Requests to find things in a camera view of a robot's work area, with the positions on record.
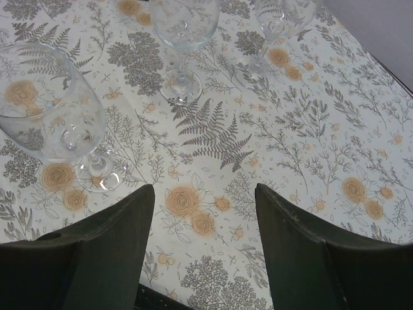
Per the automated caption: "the wine glass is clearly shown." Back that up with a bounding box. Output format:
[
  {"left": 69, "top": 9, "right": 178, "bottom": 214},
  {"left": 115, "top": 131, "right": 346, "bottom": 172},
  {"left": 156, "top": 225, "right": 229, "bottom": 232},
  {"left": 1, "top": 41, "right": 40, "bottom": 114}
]
[
  {"left": 150, "top": 0, "right": 221, "bottom": 106},
  {"left": 1, "top": 42, "right": 125, "bottom": 192},
  {"left": 236, "top": 0, "right": 323, "bottom": 90}
]

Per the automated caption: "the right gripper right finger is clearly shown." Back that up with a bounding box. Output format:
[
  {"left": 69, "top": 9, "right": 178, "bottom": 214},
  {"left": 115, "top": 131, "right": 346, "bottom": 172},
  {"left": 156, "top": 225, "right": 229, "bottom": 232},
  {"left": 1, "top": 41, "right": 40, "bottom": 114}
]
[{"left": 255, "top": 184, "right": 412, "bottom": 309}]

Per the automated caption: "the floral tablecloth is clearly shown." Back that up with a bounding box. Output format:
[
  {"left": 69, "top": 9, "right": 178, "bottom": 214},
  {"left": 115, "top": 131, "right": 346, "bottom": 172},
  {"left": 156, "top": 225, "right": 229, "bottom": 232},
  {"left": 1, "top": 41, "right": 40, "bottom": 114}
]
[{"left": 1, "top": 1, "right": 412, "bottom": 309}]

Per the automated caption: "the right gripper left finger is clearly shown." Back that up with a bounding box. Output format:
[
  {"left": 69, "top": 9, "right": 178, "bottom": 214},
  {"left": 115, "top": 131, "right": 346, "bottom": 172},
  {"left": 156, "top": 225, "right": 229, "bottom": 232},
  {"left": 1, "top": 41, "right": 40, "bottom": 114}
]
[{"left": 1, "top": 184, "right": 155, "bottom": 309}]

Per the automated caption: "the near wine glass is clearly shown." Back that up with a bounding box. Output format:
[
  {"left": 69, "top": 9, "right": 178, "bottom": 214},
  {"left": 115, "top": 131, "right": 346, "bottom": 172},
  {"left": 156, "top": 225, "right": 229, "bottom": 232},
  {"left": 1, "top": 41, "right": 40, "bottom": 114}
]
[{"left": 1, "top": 42, "right": 125, "bottom": 192}]

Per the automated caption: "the far wine glass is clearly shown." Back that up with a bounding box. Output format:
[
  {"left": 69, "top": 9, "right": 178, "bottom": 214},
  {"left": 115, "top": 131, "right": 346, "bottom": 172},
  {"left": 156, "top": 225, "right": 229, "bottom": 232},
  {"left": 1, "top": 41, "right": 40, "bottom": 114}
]
[{"left": 236, "top": 0, "right": 323, "bottom": 90}]

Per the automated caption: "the middle wine glass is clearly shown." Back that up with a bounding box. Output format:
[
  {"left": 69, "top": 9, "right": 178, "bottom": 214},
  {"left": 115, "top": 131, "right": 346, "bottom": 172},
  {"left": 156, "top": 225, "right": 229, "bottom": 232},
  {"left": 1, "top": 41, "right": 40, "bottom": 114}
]
[{"left": 150, "top": 0, "right": 221, "bottom": 106}]

